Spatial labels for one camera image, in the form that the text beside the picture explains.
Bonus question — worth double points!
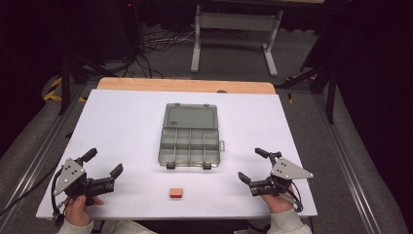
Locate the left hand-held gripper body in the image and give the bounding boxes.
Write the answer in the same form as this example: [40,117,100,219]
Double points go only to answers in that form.
[53,157,116,207]

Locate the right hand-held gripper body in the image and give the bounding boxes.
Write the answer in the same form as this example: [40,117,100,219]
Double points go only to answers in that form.
[248,157,315,197]

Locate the person's left hand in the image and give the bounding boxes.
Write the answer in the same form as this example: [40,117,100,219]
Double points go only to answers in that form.
[64,194,105,227]

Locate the person's right hand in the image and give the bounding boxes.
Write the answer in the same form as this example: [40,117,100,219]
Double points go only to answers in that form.
[260,186,295,215]

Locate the white table cover board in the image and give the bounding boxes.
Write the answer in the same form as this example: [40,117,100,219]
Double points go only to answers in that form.
[35,89,319,220]

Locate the person's lap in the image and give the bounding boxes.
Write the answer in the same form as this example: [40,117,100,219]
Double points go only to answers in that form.
[93,219,158,234]

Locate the small orange block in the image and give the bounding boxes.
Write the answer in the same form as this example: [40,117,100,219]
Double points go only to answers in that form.
[169,186,184,200]

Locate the clear plastic compartment box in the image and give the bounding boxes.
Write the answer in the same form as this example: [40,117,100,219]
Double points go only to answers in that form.
[157,102,226,171]

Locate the yellow black hazard tape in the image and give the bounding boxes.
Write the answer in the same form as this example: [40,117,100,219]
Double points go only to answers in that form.
[43,76,88,103]

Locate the black metal stand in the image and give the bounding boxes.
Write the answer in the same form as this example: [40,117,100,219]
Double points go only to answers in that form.
[276,61,339,125]
[56,52,110,116]

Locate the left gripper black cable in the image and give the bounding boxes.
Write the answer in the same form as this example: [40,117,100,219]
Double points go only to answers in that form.
[50,168,67,227]

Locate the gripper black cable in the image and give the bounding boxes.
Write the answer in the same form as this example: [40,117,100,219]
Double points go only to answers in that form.
[50,168,67,227]
[280,181,305,214]

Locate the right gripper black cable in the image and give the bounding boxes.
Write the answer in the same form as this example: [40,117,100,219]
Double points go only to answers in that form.
[280,181,305,214]

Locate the aluminium floor rail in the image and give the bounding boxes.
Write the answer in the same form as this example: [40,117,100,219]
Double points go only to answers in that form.
[0,85,86,225]
[312,94,391,234]

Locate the bundle of black floor cables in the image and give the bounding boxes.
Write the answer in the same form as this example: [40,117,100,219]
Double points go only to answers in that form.
[110,27,196,79]

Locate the white metal desk frame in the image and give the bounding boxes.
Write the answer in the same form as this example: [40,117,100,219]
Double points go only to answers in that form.
[190,4,284,78]

